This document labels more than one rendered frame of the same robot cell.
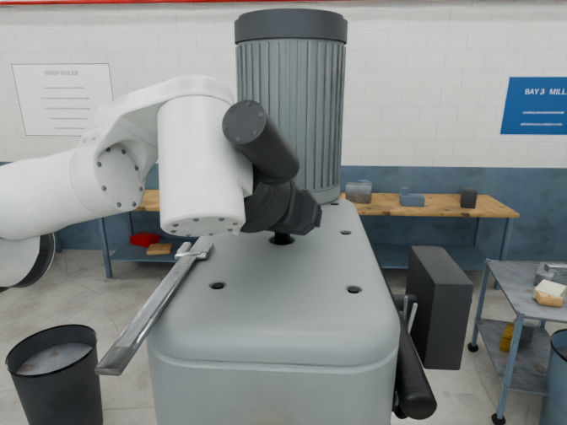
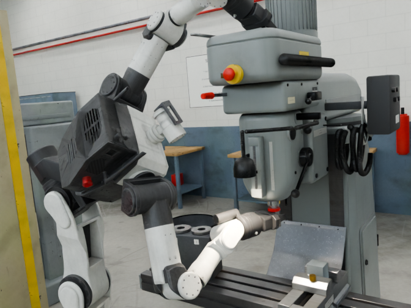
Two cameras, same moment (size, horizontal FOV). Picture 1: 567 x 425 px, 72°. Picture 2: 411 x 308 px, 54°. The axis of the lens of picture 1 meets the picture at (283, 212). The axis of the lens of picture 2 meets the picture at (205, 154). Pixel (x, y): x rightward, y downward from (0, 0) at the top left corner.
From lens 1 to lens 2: 110 cm
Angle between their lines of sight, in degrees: 32
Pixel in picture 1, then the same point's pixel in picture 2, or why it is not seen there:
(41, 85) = (202, 69)
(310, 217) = (265, 16)
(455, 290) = (378, 79)
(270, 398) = (235, 54)
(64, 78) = not seen: hidden behind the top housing
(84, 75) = not seen: hidden behind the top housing
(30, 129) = (193, 102)
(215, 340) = (221, 37)
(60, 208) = (187, 7)
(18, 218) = (178, 13)
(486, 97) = not seen: outside the picture
